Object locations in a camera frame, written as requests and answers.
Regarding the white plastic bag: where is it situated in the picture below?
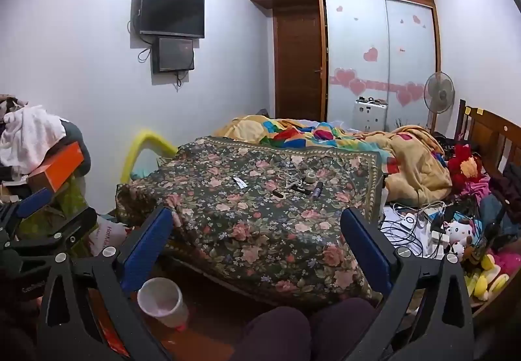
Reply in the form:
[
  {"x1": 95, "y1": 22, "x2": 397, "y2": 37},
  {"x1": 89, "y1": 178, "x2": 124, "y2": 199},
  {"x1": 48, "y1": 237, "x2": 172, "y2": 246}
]
[{"x1": 87, "y1": 220, "x2": 129, "y2": 258}]

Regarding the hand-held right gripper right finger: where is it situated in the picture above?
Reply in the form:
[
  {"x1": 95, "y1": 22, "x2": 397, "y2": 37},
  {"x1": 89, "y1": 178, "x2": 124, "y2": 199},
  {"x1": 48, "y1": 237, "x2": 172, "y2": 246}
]
[{"x1": 341, "y1": 207, "x2": 478, "y2": 361}]

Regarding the person's right leg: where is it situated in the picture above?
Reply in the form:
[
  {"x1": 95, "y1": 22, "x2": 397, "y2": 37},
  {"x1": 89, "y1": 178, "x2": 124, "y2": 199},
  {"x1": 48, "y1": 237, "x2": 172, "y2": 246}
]
[{"x1": 311, "y1": 298, "x2": 381, "y2": 361}]

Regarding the teal plastic item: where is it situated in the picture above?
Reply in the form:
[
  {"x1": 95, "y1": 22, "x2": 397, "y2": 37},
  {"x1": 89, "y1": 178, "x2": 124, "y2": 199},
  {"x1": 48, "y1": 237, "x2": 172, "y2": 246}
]
[{"x1": 130, "y1": 166, "x2": 157, "y2": 182}]

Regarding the pile of white chargers and cables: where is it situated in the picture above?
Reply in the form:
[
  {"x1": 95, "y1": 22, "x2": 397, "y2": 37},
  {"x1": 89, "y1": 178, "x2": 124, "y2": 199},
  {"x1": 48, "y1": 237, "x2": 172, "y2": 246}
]
[{"x1": 380, "y1": 202, "x2": 450, "y2": 260}]

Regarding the white earphone cable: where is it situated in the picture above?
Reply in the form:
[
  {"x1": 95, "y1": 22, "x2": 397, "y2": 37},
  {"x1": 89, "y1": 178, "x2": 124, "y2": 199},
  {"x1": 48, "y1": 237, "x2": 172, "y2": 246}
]
[{"x1": 277, "y1": 167, "x2": 310, "y2": 194}]

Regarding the small black wall monitor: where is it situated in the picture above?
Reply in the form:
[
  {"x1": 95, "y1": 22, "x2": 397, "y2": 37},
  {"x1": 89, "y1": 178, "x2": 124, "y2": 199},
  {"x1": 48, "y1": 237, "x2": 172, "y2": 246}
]
[{"x1": 152, "y1": 36, "x2": 195, "y2": 74}]

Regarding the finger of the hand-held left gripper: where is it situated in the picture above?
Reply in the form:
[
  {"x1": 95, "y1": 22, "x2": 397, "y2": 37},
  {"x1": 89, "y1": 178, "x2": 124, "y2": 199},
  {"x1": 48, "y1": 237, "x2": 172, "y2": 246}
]
[
  {"x1": 0, "y1": 188, "x2": 53, "y2": 231},
  {"x1": 8, "y1": 208, "x2": 98, "y2": 253}
]

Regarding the white plastic cabinet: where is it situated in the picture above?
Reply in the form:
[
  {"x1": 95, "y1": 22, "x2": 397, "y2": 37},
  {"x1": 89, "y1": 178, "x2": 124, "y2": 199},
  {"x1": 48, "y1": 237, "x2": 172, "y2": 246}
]
[{"x1": 354, "y1": 98, "x2": 387, "y2": 131}]

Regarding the person's left leg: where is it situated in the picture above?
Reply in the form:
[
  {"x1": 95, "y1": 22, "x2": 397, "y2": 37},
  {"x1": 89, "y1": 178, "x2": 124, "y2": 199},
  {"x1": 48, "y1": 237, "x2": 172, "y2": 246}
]
[{"x1": 234, "y1": 306, "x2": 314, "y2": 361}]

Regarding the dark grey cloth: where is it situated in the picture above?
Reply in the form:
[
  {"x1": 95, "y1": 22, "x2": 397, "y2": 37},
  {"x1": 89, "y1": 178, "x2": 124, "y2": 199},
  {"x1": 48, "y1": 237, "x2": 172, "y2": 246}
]
[{"x1": 61, "y1": 121, "x2": 92, "y2": 178}]

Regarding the wooden headboard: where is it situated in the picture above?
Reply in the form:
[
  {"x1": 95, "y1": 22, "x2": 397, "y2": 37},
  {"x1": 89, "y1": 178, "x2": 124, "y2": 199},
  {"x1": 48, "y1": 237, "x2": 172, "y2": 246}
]
[{"x1": 454, "y1": 99, "x2": 521, "y2": 191}]

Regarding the white cloth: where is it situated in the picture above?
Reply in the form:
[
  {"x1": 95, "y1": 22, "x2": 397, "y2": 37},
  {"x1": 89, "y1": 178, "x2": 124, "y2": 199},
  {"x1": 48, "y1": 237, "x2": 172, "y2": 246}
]
[{"x1": 0, "y1": 104, "x2": 68, "y2": 176}]

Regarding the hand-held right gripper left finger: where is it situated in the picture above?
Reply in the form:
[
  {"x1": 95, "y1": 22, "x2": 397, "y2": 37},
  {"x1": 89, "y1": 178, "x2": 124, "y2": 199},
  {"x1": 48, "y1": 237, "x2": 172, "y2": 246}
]
[{"x1": 36, "y1": 206, "x2": 174, "y2": 361}]

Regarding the yellow foam tube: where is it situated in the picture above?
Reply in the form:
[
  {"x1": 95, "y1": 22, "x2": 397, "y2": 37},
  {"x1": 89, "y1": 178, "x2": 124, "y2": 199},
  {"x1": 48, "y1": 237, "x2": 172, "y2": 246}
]
[{"x1": 119, "y1": 130, "x2": 178, "y2": 184}]

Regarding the floral dark green blanket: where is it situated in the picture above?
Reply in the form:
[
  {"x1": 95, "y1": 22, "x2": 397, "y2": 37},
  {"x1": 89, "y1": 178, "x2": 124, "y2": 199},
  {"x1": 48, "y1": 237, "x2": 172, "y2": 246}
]
[{"x1": 116, "y1": 136, "x2": 385, "y2": 298}]

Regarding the brown wooden door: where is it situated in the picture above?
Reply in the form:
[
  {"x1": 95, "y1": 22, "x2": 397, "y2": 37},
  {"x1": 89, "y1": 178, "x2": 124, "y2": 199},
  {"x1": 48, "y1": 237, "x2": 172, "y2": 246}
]
[{"x1": 274, "y1": 8, "x2": 326, "y2": 121}]

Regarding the orange box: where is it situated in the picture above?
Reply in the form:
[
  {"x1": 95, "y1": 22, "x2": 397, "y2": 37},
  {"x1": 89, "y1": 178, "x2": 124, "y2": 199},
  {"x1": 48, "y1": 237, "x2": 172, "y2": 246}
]
[{"x1": 28, "y1": 141, "x2": 85, "y2": 193}]

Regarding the pink cloth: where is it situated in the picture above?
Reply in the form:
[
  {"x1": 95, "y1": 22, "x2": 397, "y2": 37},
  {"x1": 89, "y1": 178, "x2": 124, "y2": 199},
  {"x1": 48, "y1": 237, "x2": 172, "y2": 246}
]
[{"x1": 460, "y1": 178, "x2": 493, "y2": 207}]

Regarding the red plush toy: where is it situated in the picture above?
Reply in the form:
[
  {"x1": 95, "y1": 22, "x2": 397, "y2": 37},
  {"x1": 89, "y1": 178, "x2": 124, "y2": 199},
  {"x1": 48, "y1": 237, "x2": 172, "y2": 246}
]
[{"x1": 448, "y1": 144, "x2": 483, "y2": 188}]

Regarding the dark maroon cloth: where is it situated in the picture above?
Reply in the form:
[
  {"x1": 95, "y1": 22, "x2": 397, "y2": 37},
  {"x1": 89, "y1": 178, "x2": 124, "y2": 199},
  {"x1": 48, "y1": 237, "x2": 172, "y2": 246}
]
[{"x1": 490, "y1": 163, "x2": 521, "y2": 203}]

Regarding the person's leg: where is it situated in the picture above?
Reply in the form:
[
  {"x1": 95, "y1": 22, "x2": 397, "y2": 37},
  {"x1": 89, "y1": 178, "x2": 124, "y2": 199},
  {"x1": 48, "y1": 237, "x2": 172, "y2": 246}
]
[
  {"x1": 311, "y1": 298, "x2": 381, "y2": 361},
  {"x1": 234, "y1": 306, "x2": 314, "y2": 361}
]

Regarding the row of pink heart stickers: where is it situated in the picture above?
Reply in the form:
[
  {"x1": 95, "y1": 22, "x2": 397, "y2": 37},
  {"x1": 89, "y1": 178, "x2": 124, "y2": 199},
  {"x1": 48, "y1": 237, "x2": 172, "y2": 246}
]
[{"x1": 330, "y1": 3, "x2": 428, "y2": 107}]

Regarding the white cat plush toy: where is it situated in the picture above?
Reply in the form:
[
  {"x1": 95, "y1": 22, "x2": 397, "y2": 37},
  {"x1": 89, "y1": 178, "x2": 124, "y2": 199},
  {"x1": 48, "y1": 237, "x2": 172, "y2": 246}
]
[{"x1": 444, "y1": 220, "x2": 477, "y2": 260}]

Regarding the yellow colourful quilt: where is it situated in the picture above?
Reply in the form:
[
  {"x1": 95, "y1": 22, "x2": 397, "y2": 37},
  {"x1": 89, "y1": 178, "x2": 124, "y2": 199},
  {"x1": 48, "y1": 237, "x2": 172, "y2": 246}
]
[{"x1": 214, "y1": 114, "x2": 452, "y2": 205}]

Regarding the standing fan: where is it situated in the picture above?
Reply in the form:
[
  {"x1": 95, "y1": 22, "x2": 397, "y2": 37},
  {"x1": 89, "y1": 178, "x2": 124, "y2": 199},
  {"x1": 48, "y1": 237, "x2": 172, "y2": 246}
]
[{"x1": 423, "y1": 71, "x2": 456, "y2": 134}]

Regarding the yellow plush toy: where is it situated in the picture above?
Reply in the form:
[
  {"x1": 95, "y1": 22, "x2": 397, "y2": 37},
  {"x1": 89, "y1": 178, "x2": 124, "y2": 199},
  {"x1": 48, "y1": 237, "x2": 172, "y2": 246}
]
[{"x1": 464, "y1": 253, "x2": 509, "y2": 300}]

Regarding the green leaf-print box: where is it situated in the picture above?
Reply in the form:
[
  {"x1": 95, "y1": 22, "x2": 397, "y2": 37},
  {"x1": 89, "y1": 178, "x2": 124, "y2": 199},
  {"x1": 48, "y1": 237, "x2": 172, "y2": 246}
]
[{"x1": 18, "y1": 176, "x2": 98, "y2": 239}]

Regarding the clear plastic cup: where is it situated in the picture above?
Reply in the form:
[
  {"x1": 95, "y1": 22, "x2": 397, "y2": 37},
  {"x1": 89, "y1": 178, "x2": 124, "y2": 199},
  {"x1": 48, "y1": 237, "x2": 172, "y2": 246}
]
[{"x1": 137, "y1": 277, "x2": 190, "y2": 331}]

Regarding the black wall television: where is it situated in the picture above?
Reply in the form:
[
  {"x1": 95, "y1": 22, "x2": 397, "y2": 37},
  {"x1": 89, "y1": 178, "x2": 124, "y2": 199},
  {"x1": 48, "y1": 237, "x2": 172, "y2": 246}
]
[{"x1": 138, "y1": 0, "x2": 205, "y2": 40}]

